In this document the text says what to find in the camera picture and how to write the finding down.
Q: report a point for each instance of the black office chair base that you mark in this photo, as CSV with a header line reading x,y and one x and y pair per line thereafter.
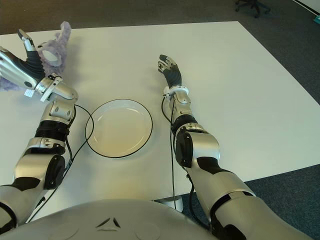
x,y
252,6

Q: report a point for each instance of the white plate black rim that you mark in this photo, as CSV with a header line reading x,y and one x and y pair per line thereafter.
x,y
119,128

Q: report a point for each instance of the white table leg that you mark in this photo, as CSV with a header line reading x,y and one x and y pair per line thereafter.
x,y
175,201

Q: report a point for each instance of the robot right arm silver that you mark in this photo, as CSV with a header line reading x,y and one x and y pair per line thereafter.
x,y
217,160

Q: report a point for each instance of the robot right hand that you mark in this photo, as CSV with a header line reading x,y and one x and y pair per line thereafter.
x,y
173,75

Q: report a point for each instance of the purple plush bunny doll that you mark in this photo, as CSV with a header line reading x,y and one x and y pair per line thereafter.
x,y
62,37

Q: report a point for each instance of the silver robot torso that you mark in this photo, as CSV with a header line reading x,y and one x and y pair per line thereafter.
x,y
105,220

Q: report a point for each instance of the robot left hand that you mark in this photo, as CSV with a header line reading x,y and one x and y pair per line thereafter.
x,y
20,70

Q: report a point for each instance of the teal box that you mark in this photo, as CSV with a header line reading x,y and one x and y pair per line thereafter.
x,y
317,20

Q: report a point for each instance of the robot left arm silver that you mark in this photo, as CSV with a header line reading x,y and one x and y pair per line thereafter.
x,y
37,160

